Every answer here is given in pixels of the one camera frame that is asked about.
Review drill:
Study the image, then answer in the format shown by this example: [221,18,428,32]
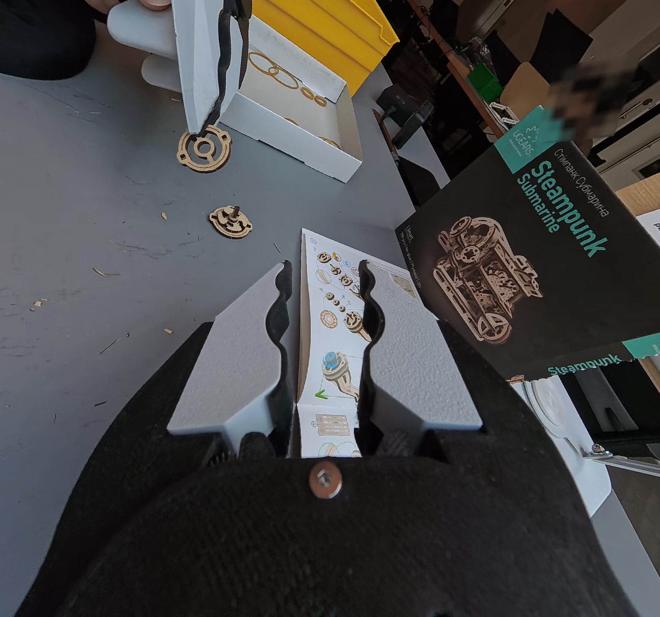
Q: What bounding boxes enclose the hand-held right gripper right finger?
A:
[357,259,484,455]

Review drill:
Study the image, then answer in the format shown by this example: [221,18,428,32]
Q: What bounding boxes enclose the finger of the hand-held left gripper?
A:
[170,0,231,137]
[219,11,252,128]

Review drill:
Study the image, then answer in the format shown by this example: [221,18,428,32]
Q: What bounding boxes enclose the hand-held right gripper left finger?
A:
[166,260,296,454]

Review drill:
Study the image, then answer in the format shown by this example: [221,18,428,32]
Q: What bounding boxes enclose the wooden ring disc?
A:
[176,125,233,174]

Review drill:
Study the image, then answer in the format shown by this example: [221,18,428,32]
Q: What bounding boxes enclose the wooden hub with axle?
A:
[209,206,254,240]

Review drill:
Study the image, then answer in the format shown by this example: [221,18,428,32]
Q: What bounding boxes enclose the dark model kit box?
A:
[394,107,660,382]

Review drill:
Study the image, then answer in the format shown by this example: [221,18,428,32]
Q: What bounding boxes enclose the yellow plastic bin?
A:
[247,0,401,98]

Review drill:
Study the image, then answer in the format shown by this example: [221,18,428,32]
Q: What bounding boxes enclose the instruction booklet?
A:
[296,228,419,459]

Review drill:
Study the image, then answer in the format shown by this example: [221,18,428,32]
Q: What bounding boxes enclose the white cardboard tray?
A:
[222,14,364,184]

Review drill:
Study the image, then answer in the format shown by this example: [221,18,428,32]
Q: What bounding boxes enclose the white round plate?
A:
[516,376,613,519]

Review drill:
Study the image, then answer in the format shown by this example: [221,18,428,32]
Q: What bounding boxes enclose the black desk device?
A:
[375,85,435,150]

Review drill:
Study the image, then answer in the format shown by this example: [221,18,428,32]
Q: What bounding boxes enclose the background work table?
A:
[382,0,516,138]

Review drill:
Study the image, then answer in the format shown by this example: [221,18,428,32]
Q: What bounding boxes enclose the adjacent grey table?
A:
[356,63,452,209]

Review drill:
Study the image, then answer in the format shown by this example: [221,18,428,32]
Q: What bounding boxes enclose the green plastic bin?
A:
[466,62,504,103]

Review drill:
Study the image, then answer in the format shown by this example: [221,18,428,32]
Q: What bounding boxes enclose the white lattice object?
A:
[487,101,519,128]

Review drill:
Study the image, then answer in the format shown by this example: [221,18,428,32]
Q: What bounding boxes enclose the beige chair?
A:
[499,62,551,119]

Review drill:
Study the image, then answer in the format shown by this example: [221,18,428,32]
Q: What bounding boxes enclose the metal bracket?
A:
[582,442,660,478]

